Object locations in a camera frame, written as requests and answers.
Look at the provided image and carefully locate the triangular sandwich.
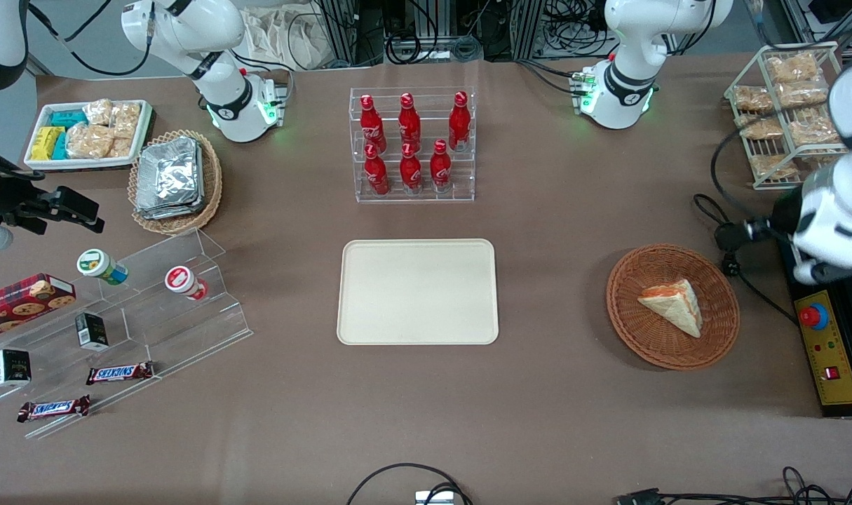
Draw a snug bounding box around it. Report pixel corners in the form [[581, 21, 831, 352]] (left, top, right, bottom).
[[637, 278, 704, 339]]

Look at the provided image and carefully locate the white rectangular snack tray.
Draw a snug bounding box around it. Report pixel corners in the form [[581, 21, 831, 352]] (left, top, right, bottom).
[[24, 100, 154, 172]]

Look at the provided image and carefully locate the light wicker basket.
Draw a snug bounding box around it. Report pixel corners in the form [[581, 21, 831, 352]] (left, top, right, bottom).
[[128, 129, 224, 236]]

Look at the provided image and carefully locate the beige plastic tray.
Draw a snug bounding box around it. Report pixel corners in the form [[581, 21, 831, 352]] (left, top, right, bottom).
[[337, 238, 500, 346]]

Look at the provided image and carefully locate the brown wicker basket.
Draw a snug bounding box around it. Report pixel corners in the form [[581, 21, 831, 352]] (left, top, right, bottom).
[[606, 243, 741, 371]]

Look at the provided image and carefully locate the green lid cup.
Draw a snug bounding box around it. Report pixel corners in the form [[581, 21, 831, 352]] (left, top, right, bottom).
[[76, 248, 129, 285]]

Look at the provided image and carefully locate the yellow snack packet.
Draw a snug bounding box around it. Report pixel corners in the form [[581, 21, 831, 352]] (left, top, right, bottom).
[[31, 126, 66, 161]]

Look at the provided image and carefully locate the red cookie box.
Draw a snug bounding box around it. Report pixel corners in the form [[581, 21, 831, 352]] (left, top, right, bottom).
[[0, 273, 77, 344]]

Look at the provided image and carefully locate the silver foil packet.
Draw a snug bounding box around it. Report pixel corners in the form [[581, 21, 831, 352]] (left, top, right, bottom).
[[137, 137, 201, 211], [135, 140, 206, 220]]

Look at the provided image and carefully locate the small black box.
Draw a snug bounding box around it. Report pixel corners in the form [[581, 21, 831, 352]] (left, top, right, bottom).
[[74, 312, 110, 352], [0, 349, 32, 389]]

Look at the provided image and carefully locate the red lid cup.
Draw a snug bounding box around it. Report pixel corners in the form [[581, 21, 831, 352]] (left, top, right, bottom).
[[164, 265, 210, 302]]

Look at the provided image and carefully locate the brown snickers bar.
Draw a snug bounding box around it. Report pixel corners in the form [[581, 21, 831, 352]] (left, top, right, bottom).
[[16, 395, 92, 423], [86, 361, 155, 386]]

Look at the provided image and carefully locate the clear acrylic stepped shelf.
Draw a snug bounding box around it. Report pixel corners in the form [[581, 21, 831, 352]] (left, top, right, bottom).
[[0, 228, 254, 440]]

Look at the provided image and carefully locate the white cloth bag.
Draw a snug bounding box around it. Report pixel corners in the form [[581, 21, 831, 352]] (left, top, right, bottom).
[[239, 4, 330, 72]]

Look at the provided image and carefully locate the red cola bottle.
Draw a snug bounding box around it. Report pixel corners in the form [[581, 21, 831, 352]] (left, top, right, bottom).
[[430, 139, 453, 193], [448, 91, 472, 153], [363, 144, 391, 196], [359, 95, 388, 152], [399, 142, 424, 194], [398, 93, 422, 150]]

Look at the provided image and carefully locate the clear acrylic bottle rack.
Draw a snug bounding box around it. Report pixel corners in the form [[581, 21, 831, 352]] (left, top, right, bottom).
[[349, 86, 477, 205]]

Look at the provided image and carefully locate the red emergency stop button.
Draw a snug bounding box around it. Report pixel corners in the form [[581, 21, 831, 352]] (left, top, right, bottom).
[[799, 303, 830, 331]]

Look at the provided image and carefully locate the yellow control panel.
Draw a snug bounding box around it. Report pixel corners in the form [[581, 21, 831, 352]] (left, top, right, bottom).
[[793, 289, 852, 408]]

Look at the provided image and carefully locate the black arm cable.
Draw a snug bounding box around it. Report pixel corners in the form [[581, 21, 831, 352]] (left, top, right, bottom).
[[27, 0, 154, 78]]

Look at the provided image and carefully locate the aluminium frame rack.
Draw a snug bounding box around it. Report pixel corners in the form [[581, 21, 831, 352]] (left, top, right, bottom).
[[316, 0, 612, 65]]

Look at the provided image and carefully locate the black looped cable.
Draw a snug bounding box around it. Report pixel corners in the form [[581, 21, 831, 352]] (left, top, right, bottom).
[[346, 462, 474, 505]]

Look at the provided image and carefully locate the black cable with connector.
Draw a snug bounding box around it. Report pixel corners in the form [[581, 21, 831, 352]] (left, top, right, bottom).
[[614, 466, 852, 505]]

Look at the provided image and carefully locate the black knotted power cable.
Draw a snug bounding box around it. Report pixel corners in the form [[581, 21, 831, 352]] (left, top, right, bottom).
[[692, 193, 799, 325]]

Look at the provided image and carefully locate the white wire rack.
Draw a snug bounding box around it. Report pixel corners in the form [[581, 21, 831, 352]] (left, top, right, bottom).
[[723, 41, 852, 191]]

